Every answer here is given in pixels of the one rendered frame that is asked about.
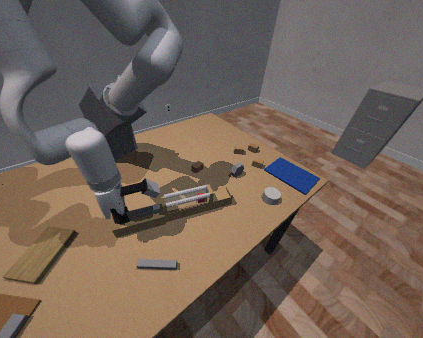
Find grey square stick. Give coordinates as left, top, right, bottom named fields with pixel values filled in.
left=137, top=259, right=177, bottom=270
left=125, top=204, right=162, bottom=220

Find grey cylinder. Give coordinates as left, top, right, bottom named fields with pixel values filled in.
left=262, top=187, right=281, bottom=205

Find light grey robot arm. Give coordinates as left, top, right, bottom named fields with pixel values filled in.
left=0, top=0, right=183, bottom=198

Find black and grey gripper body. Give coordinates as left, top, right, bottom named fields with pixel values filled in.
left=90, top=177, right=125, bottom=219

